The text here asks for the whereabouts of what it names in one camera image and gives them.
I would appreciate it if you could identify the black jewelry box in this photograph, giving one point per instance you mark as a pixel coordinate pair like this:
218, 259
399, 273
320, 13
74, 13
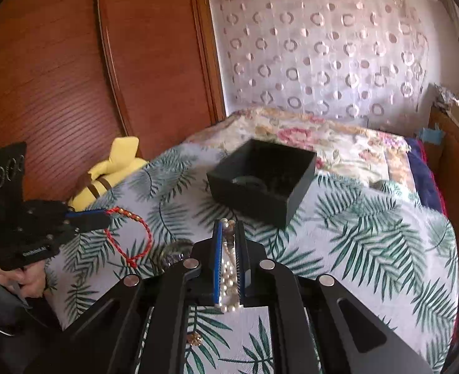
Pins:
253, 206

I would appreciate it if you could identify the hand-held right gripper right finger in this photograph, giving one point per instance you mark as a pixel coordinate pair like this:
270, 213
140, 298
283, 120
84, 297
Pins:
245, 268

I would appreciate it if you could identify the blue paper bag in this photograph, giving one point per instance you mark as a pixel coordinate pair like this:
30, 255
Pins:
432, 135

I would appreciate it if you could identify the wooden wardrobe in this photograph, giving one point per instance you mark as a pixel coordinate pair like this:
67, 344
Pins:
58, 66

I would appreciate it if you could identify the person's left hand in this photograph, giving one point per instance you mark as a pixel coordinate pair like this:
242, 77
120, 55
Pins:
31, 280

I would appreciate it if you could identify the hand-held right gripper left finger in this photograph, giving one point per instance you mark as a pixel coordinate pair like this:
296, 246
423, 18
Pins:
216, 265

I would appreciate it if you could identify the small gold ornament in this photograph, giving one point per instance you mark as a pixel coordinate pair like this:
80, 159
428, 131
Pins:
195, 338

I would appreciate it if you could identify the navy blanket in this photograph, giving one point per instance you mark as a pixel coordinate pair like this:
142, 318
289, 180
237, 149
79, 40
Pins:
424, 179

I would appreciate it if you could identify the floral quilt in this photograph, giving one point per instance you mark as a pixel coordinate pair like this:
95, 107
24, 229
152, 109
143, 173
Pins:
350, 152

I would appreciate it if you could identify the patterned cloth bundle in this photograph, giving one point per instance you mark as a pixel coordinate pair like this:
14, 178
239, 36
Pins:
445, 94

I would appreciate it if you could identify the person's left forearm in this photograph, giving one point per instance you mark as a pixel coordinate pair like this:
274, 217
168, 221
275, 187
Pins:
0, 307

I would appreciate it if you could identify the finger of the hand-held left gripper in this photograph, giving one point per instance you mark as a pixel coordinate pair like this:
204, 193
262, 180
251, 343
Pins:
87, 214
93, 223

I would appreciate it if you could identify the leaf print blanket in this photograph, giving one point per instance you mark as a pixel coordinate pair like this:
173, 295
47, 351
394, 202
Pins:
350, 241

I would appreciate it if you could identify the yellow plush toy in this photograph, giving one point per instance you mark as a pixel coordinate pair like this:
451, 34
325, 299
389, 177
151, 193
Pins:
116, 163

